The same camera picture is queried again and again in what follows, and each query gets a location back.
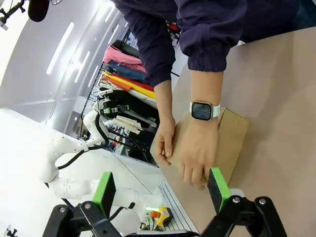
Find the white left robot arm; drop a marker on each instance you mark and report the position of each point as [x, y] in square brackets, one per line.
[74, 145]

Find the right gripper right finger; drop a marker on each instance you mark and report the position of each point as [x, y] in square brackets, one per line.
[219, 195]

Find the black microphone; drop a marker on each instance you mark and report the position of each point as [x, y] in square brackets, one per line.
[38, 10]

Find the person's right forearm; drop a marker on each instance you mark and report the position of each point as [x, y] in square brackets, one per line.
[164, 101]

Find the person in purple jacket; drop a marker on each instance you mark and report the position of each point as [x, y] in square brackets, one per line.
[197, 29]

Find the blue garment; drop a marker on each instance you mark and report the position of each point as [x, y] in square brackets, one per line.
[128, 71]

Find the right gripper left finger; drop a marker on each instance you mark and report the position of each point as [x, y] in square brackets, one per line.
[102, 195]

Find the aluminium base plate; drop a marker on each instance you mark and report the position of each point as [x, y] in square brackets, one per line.
[172, 207]

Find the person's left forearm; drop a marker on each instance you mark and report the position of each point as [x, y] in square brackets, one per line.
[206, 86]

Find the pink garment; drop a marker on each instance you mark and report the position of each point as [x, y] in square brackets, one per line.
[121, 58]

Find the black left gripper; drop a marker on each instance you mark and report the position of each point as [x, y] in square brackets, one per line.
[108, 110]

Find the yellow emergency stop button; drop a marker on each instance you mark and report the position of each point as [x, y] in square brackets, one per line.
[161, 215]

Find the brown cardboard box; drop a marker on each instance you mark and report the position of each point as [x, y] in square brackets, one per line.
[232, 138]

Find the white smartwatch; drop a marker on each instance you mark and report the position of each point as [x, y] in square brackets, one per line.
[203, 110]

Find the person's left hand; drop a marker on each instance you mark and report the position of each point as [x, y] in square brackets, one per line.
[197, 153]

